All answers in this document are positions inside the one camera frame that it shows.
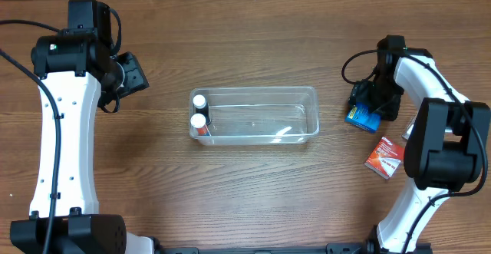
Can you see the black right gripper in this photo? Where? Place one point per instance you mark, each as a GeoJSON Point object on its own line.
{"type": "Point", "coordinates": [365, 95]}

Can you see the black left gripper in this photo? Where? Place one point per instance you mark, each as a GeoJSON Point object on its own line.
{"type": "Point", "coordinates": [133, 74]}

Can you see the blue small box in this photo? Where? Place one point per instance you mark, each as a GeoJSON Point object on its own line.
{"type": "Point", "coordinates": [360, 116]}

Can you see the black bottle white cap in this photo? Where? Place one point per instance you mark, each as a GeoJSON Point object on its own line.
{"type": "Point", "coordinates": [201, 106]}

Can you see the orange bottle white cap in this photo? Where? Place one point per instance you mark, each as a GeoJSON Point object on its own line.
{"type": "Point", "coordinates": [199, 123]}

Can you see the clear plastic container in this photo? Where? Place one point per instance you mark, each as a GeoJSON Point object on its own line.
{"type": "Point", "coordinates": [243, 116]}

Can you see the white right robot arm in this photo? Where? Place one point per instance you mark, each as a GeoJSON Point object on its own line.
{"type": "Point", "coordinates": [445, 154]}

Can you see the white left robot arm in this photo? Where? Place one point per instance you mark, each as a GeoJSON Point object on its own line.
{"type": "Point", "coordinates": [79, 70]}

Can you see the red white small box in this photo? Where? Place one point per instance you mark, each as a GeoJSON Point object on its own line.
{"type": "Point", "coordinates": [385, 158]}

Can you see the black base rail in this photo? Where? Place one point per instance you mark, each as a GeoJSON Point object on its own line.
{"type": "Point", "coordinates": [268, 250]}

